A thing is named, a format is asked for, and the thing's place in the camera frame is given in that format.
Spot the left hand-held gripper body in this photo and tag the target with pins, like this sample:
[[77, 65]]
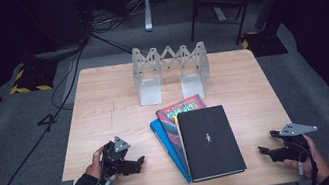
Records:
[[111, 159]]

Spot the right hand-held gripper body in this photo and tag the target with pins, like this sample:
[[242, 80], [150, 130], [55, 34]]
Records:
[[294, 150]]

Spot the blue book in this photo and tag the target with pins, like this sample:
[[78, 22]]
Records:
[[161, 137]]

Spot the red illustrated book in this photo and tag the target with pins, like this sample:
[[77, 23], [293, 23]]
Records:
[[170, 122]]

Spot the black hardcover book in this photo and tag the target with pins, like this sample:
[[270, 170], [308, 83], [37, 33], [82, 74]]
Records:
[[211, 142]]

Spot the grey extendable book rack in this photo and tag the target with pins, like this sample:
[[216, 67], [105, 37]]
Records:
[[148, 91]]

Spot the person's left hand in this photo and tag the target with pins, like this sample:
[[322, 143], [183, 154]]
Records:
[[94, 168]]

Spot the person's right hand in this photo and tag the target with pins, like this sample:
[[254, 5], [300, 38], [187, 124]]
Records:
[[316, 165]]

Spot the black equipment cabinet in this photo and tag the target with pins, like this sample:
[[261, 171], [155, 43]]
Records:
[[59, 19]]

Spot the black yellow striped base plate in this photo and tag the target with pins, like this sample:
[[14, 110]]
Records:
[[266, 45], [33, 79]]

